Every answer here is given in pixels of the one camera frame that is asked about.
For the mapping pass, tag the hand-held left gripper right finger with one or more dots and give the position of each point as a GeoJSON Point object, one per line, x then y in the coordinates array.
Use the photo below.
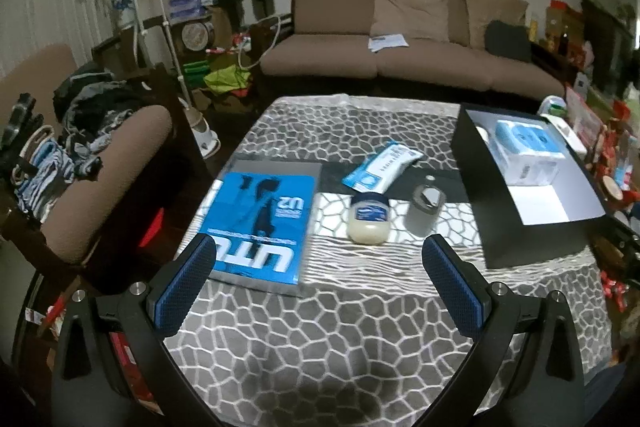
{"type": "Point", "coordinates": [452, 287]}

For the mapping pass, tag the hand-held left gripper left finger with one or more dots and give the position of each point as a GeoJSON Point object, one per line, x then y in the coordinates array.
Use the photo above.
{"type": "Point", "coordinates": [182, 287]}

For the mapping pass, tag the black storage box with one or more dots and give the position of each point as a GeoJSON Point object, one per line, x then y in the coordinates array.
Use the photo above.
{"type": "Point", "coordinates": [480, 217]}

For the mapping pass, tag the grey round jar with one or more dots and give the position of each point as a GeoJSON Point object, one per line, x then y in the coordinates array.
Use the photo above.
{"type": "Point", "coordinates": [422, 212]}

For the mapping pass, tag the blue product box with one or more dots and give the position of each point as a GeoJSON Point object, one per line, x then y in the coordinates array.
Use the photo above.
{"type": "Point", "coordinates": [260, 217]}

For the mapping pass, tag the blue white wipes packet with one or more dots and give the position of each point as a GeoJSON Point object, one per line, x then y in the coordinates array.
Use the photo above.
{"type": "Point", "coordinates": [380, 167]}

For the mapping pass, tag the petroleum jelly jar blue lid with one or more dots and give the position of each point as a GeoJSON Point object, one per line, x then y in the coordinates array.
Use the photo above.
{"type": "Point", "coordinates": [369, 219]}

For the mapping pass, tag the grey honeycomb patterned tablecloth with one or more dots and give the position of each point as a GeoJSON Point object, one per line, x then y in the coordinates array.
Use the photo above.
{"type": "Point", "coordinates": [350, 332]}

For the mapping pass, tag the brown armchair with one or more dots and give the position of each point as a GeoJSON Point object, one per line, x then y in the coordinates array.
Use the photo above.
{"type": "Point", "coordinates": [120, 167]}

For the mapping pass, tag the white printed tumbler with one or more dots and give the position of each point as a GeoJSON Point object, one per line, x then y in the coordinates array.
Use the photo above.
{"type": "Point", "coordinates": [483, 136]}

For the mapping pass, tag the blue white tissue pack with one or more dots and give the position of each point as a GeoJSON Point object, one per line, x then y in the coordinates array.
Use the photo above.
{"type": "Point", "coordinates": [527, 152]}

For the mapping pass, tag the white garment steamer stand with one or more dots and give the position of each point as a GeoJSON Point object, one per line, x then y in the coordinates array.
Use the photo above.
{"type": "Point", "coordinates": [202, 132]}

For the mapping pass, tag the striped cloth bag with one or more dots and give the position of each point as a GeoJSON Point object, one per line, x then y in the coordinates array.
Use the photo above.
{"type": "Point", "coordinates": [42, 172]}

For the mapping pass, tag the round wooden lidded cup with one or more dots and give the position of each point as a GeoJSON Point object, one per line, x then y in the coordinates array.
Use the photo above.
{"type": "Point", "coordinates": [612, 188]}

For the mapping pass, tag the pile of dark clothes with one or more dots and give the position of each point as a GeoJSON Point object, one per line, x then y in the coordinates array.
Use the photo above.
{"type": "Point", "coordinates": [100, 102]}

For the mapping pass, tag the green white tub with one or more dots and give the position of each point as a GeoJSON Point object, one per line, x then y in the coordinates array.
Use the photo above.
{"type": "Point", "coordinates": [552, 106]}

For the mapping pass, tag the green plastic bag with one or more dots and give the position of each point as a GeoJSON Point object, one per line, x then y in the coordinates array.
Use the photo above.
{"type": "Point", "coordinates": [225, 79]}

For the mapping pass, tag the red white packet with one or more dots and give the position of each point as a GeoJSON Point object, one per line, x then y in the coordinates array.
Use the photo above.
{"type": "Point", "coordinates": [582, 114]}

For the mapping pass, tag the round metal tin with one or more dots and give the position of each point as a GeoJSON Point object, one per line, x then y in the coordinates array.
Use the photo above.
{"type": "Point", "coordinates": [196, 36]}

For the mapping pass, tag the dark grey cushion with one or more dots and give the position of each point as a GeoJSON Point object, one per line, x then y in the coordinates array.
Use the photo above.
{"type": "Point", "coordinates": [507, 41]}

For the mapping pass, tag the white papers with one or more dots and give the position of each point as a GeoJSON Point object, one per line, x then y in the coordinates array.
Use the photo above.
{"type": "Point", "coordinates": [387, 43]}

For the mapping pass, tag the brown sofa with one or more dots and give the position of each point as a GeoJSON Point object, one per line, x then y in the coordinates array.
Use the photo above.
{"type": "Point", "coordinates": [325, 52]}

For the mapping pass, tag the tan sofa cushion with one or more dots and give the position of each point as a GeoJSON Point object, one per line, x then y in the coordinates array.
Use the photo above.
{"type": "Point", "coordinates": [412, 9]}
{"type": "Point", "coordinates": [492, 12]}

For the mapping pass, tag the stack of blue boxes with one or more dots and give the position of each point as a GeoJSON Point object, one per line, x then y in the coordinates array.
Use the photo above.
{"type": "Point", "coordinates": [190, 2]}

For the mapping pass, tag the dark wooden cabinet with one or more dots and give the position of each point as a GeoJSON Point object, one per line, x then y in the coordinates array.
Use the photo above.
{"type": "Point", "coordinates": [607, 32]}

